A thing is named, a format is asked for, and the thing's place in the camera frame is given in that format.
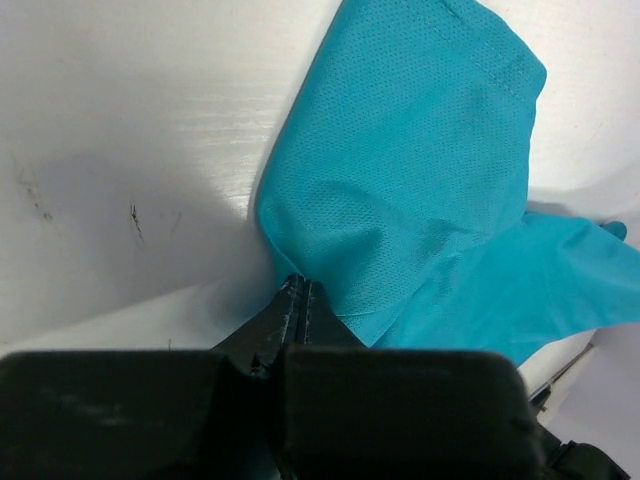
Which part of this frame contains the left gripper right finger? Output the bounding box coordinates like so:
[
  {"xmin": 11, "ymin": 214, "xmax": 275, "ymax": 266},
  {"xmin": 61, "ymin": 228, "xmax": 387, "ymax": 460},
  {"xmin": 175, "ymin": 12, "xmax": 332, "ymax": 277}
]
[{"xmin": 278, "ymin": 281, "xmax": 544, "ymax": 479}]

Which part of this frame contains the teal t shirt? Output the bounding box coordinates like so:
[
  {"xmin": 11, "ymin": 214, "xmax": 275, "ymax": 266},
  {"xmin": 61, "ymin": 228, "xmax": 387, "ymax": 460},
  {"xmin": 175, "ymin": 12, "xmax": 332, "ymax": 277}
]
[{"xmin": 256, "ymin": 1, "xmax": 639, "ymax": 364}]

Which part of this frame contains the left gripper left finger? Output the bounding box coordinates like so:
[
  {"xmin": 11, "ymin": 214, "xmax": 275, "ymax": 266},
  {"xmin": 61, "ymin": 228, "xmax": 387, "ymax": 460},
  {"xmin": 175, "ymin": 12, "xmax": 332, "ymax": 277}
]
[{"xmin": 1, "ymin": 275, "xmax": 304, "ymax": 479}]

